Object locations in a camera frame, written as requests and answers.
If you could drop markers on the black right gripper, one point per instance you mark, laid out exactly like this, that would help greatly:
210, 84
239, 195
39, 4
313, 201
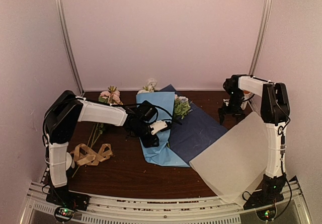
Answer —
240, 113

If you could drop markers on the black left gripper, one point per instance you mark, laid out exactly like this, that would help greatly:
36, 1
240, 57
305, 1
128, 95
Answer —
149, 143

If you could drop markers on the blue wrapping paper sheet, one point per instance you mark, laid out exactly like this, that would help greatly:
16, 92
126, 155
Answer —
181, 143

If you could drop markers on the pale rose leafy stem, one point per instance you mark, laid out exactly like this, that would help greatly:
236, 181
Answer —
181, 107

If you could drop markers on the white fake flower long stem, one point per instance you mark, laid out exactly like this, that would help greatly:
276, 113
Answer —
149, 87

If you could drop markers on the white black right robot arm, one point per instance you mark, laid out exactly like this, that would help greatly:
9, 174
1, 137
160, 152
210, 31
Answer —
275, 113

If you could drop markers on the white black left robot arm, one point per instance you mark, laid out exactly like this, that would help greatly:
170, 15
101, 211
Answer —
60, 120

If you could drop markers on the white floral mug yellow inside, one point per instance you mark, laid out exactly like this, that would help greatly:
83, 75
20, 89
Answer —
247, 96

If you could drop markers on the pink rose bunch with leaves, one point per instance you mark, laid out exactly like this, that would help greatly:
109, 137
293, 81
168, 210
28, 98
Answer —
110, 96

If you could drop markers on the white translucent paper sheet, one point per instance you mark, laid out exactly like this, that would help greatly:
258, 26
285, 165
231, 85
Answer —
236, 162

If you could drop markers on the beige ribbon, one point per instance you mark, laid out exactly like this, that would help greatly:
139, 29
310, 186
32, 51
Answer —
84, 155

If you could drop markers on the aluminium corner post right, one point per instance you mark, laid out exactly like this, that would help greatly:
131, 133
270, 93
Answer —
261, 35

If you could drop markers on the aluminium corner post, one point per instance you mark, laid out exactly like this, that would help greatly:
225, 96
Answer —
261, 35
68, 46

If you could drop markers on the aluminium corner post left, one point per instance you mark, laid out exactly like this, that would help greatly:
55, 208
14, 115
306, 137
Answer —
68, 46

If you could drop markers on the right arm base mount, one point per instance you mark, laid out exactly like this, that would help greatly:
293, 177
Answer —
270, 194

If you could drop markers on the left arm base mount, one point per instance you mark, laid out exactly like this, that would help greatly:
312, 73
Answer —
67, 203

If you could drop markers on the aluminium front rail frame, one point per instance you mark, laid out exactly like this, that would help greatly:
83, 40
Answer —
106, 209

